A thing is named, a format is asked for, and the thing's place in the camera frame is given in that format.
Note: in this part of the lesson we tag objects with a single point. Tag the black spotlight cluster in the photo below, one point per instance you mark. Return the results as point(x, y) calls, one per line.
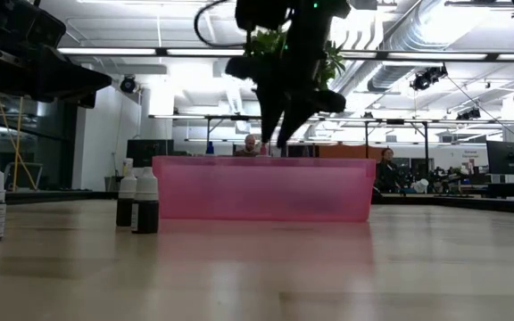
point(469, 115)
point(426, 79)

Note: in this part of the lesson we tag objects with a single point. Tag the person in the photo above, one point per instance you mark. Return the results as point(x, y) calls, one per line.
point(386, 174)
point(250, 143)

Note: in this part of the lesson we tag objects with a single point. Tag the white jug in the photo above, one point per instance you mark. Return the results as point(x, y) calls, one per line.
point(127, 162)

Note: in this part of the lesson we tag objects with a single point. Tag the pink translucent plastic bin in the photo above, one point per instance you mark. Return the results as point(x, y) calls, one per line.
point(261, 191)

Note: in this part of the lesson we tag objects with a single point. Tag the green tree in black pot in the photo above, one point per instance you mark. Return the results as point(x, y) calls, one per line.
point(334, 62)

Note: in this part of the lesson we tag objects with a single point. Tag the black computer monitor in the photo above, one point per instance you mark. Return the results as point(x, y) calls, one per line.
point(507, 157)

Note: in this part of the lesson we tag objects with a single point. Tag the black cabinet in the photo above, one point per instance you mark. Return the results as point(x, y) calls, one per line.
point(150, 151)

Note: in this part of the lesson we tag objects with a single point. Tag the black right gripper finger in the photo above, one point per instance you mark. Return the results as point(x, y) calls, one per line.
point(269, 111)
point(297, 116)

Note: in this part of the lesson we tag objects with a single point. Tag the silver ventilation duct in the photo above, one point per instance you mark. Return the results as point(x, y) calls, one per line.
point(391, 78)

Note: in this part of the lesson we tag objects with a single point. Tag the white round object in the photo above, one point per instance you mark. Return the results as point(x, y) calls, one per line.
point(422, 185)

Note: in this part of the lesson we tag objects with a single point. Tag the black aluminium rig frame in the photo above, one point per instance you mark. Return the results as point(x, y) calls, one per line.
point(462, 204)

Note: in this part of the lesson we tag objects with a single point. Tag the orange partition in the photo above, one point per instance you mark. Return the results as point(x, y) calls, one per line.
point(350, 151)

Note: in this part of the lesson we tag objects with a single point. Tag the red-capped food coloring bottle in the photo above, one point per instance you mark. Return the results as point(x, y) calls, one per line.
point(263, 150)

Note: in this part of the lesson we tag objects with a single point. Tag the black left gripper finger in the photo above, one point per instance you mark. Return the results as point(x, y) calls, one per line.
point(69, 76)
point(85, 100)

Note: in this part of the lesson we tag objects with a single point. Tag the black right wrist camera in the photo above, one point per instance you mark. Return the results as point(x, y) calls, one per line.
point(259, 13)

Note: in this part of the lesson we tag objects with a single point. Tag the black background gantry frame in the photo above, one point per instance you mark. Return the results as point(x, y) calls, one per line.
point(395, 121)

